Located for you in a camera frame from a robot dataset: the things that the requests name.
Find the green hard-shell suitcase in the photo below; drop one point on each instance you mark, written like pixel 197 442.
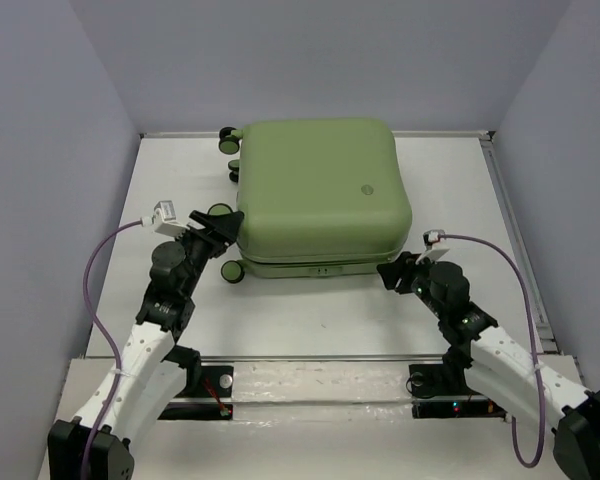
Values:
pixel 321 197

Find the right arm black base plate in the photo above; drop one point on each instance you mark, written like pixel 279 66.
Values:
pixel 438 392

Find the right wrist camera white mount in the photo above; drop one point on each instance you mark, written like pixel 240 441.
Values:
pixel 435 246

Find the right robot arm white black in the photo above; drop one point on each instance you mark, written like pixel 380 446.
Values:
pixel 495 365

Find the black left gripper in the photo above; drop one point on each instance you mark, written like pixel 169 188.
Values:
pixel 220 233

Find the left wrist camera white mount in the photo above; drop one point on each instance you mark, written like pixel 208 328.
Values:
pixel 163 220

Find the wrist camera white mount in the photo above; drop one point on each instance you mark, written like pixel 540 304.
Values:
pixel 435 246
pixel 163 220

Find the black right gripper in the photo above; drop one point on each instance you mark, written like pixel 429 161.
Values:
pixel 403 266

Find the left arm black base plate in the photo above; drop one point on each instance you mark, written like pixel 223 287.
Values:
pixel 210 399

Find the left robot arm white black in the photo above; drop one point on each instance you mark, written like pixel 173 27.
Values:
pixel 151 367

